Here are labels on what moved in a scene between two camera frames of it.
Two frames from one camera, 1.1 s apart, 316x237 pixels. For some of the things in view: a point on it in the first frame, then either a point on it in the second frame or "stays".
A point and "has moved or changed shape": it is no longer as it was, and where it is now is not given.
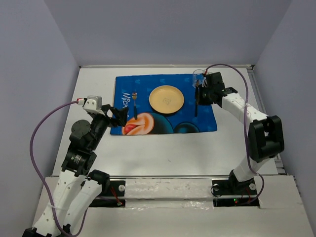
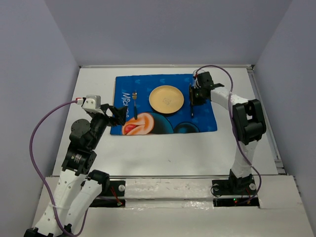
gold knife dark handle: x=196 y=98 has moved or changed shape
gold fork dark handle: x=135 y=96 stays
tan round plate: x=166 y=99 stays
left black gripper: x=121 y=115 stays
